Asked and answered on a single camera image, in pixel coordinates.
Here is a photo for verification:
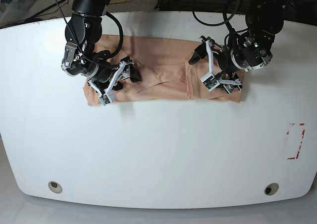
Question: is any left table grommet hole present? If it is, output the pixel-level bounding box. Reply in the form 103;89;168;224
48;181;62;194

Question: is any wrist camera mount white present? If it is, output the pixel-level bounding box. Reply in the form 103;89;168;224
87;57;133;106
200;36;243;94

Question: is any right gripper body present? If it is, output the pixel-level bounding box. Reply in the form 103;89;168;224
61;42;121;90

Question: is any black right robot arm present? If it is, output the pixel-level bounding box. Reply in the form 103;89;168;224
61;0;142;91

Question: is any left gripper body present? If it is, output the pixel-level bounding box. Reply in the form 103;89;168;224
216;35;272;75

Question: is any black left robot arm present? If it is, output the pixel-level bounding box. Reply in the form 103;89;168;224
188;0;284;75

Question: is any red tape marking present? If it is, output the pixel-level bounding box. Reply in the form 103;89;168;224
284;123;306;161

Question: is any table grommet hole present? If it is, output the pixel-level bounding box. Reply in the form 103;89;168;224
264;183;279;196
48;181;62;194

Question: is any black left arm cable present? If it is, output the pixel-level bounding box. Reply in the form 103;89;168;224
192;0;251;36

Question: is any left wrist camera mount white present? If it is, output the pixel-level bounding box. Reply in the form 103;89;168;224
200;36;243;94

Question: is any peach T-shirt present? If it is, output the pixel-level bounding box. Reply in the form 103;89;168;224
83;34;244;108

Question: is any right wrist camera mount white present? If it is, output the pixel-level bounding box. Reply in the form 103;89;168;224
87;57;133;106

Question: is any right table grommet hole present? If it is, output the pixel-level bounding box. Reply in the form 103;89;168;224
264;183;279;196

